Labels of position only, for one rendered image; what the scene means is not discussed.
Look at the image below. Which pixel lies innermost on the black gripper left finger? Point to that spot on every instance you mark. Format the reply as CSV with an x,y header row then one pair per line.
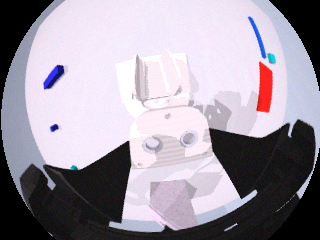
x,y
101,184

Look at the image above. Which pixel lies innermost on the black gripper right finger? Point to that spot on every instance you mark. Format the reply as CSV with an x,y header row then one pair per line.
x,y
244,157

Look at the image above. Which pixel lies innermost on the red flat plate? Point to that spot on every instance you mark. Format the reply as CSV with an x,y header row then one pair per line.
x,y
265,89

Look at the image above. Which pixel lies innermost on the small blue block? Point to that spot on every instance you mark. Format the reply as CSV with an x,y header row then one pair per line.
x,y
53,128

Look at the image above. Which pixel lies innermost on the blue long bar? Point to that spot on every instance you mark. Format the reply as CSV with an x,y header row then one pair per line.
x,y
258,38

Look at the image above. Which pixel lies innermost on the blue rectangular block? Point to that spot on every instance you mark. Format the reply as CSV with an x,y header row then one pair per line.
x,y
53,76

